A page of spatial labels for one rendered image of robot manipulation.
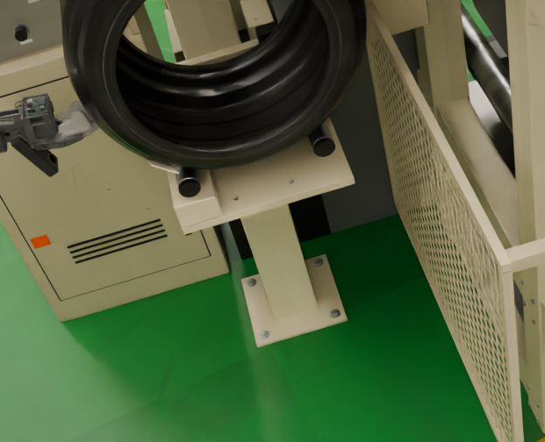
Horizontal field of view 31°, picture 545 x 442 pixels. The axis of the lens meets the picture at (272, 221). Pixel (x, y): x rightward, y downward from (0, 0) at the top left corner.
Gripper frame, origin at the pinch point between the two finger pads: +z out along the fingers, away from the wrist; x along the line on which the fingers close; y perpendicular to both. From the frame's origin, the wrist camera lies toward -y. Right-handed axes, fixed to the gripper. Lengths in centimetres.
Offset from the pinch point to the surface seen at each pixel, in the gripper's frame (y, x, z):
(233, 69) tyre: -3.6, 15.2, 28.6
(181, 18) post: 4.1, 26.4, 20.1
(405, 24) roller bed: -3, 20, 68
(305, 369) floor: -100, 7, 36
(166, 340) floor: -105, 32, -1
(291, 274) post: -82, 26, 38
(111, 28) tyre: 27.6, -11.7, 7.1
